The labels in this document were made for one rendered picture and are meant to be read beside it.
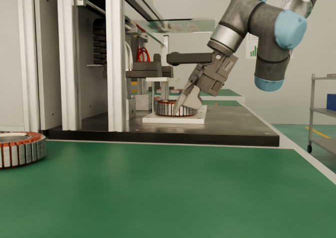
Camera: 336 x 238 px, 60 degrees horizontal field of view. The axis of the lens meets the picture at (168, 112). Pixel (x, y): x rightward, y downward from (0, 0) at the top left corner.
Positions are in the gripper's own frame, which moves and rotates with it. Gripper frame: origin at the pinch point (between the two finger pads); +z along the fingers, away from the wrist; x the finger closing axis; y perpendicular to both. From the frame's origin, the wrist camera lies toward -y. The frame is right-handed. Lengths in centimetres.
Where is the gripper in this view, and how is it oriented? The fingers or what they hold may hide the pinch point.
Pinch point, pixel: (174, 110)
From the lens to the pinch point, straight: 77.3
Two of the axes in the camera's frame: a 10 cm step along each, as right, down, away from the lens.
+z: -4.9, 8.5, 1.7
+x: 1.5, -1.1, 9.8
